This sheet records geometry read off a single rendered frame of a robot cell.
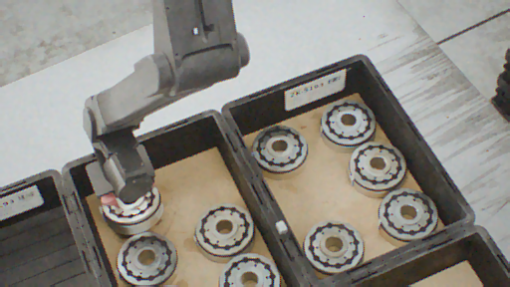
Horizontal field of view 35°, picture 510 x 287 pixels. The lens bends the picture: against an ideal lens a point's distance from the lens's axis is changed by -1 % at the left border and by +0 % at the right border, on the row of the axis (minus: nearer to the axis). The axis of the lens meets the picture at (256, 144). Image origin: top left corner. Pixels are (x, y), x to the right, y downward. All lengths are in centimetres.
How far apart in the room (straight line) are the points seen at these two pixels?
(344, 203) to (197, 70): 69
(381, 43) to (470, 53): 98
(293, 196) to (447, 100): 48
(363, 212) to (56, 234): 55
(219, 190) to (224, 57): 66
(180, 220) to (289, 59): 53
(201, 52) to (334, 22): 108
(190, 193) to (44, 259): 28
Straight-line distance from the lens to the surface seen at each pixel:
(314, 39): 187
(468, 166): 170
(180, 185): 151
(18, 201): 148
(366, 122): 154
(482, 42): 287
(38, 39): 295
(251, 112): 151
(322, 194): 148
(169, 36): 83
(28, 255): 150
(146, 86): 88
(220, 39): 85
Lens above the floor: 211
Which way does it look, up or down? 56 degrees down
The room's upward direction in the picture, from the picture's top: 4 degrees counter-clockwise
